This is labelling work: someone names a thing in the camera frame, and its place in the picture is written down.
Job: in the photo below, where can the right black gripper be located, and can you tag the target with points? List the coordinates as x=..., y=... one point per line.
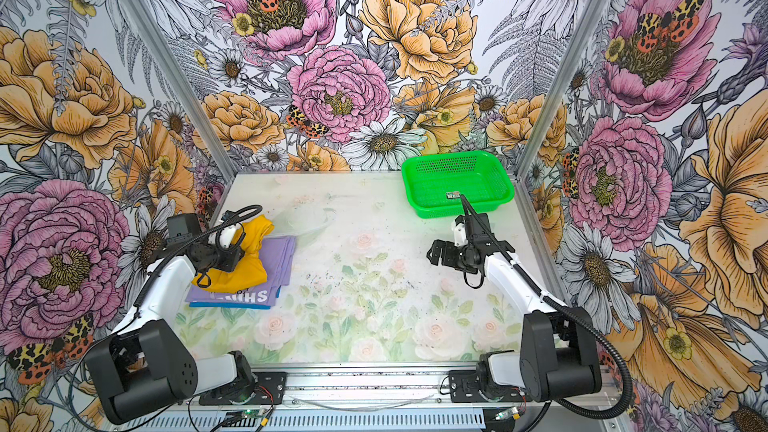
x=447, y=259

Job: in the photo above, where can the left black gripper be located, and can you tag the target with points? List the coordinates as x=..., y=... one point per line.
x=232, y=258

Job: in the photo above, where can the yellow t shirt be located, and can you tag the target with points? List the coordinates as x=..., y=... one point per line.
x=249, y=270

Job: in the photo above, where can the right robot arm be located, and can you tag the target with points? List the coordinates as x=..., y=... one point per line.
x=557, y=357

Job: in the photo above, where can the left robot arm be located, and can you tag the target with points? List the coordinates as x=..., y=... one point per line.
x=143, y=367

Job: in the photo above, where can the green plastic basket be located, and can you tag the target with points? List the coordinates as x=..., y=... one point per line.
x=478, y=175

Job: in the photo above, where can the folded purple t shirt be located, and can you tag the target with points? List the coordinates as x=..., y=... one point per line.
x=276, y=256

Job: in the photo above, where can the right green circuit board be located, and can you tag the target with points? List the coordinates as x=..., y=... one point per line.
x=512, y=413

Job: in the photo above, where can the green circuit board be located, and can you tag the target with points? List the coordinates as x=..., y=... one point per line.
x=512, y=413
x=247, y=416

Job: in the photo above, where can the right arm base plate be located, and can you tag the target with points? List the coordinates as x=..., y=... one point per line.
x=464, y=387

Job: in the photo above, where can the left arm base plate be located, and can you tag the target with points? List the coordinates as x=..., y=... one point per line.
x=268, y=389

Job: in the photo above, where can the aluminium front rail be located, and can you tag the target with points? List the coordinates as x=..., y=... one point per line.
x=360, y=387

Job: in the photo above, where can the left aluminium corner post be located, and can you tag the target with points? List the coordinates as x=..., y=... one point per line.
x=141, y=16

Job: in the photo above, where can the aluminium corner post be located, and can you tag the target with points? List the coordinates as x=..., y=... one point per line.
x=141, y=16
x=580, y=38

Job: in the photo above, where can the right aluminium corner post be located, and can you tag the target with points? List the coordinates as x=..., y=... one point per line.
x=580, y=38

